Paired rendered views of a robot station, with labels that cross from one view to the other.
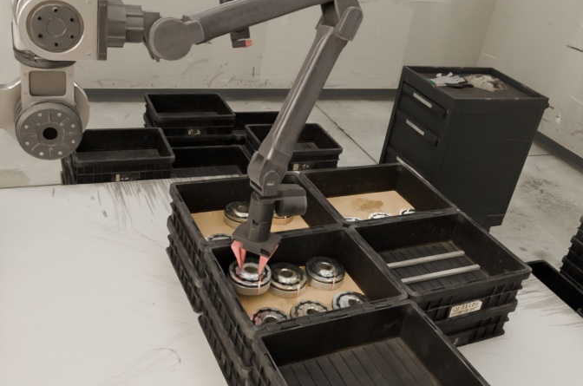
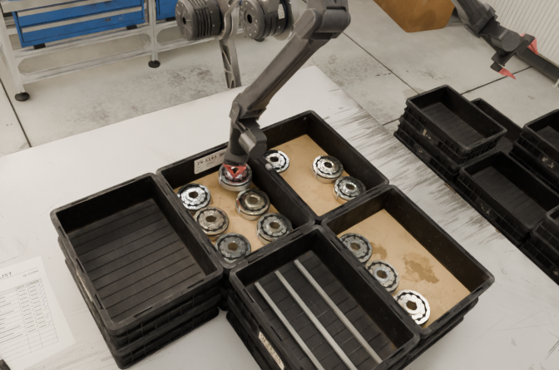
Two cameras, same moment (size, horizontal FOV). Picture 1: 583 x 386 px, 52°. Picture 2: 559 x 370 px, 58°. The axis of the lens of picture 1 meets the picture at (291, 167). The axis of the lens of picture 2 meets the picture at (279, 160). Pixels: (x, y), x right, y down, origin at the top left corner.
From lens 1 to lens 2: 1.48 m
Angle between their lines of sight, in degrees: 63
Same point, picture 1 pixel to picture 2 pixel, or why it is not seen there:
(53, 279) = not seen: hidden behind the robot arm
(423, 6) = not seen: outside the picture
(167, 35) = not seen: outside the picture
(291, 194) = (249, 135)
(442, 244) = (389, 343)
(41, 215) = (304, 91)
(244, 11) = not seen: outside the picture
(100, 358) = (185, 148)
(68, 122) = (255, 17)
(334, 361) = (175, 244)
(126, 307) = not seen: hidden behind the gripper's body
